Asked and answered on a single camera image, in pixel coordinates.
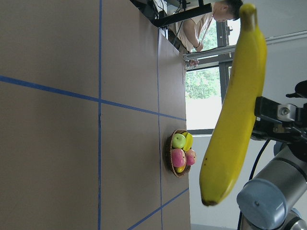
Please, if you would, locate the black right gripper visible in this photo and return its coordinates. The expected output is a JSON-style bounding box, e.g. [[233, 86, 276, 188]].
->
[[249, 80, 307, 144]]

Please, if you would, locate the yellow fruit edge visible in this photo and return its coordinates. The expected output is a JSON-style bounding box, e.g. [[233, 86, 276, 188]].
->
[[199, 3, 267, 206]]

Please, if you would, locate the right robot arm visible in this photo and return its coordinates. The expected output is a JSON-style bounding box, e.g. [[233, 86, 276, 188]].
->
[[236, 96, 307, 230]]

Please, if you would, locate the wicker fruit basket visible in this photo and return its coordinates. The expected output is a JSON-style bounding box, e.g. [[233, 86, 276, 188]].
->
[[163, 129, 196, 178]]

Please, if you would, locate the yellow starfruit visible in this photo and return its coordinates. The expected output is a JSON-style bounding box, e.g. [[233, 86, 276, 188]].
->
[[182, 132, 193, 152]]

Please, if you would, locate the pink peach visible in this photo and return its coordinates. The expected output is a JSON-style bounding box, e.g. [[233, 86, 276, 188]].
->
[[186, 149, 196, 166]]

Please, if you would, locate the green apple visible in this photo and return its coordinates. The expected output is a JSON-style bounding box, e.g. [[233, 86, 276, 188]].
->
[[172, 133, 186, 149]]

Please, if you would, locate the pink red apple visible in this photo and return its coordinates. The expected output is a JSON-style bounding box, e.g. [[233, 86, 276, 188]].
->
[[171, 149, 186, 168]]

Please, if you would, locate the person in beige shirt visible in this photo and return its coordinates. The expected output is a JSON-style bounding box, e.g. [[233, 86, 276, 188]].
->
[[168, 0, 243, 54]]

